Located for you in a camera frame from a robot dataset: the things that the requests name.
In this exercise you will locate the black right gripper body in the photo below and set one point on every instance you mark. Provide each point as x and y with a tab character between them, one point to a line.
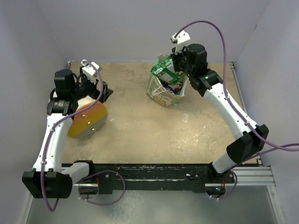
180	62

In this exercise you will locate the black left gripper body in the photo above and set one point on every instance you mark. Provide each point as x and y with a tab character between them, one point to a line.
87	87

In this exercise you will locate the green snack packet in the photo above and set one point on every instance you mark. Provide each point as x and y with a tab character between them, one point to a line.
163	69

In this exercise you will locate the purple Fox's bag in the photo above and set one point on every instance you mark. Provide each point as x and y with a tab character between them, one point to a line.
174	88

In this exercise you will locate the white orange toy drawer box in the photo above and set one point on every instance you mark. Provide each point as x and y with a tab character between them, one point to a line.
89	121

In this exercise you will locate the green paper gift bag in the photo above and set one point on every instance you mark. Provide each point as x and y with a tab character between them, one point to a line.
158	93

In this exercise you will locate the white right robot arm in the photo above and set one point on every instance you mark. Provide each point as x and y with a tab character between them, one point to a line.
192	60

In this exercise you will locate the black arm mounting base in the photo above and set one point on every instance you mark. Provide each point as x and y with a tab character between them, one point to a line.
194	177

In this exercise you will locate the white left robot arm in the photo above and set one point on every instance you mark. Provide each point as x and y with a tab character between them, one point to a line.
75	109

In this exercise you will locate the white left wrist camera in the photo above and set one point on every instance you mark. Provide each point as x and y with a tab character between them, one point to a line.
90	70

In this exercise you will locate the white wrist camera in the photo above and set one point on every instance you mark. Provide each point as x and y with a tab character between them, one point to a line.
90	70
181	40

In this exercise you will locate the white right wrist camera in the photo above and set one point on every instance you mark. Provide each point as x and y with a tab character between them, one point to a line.
181	40

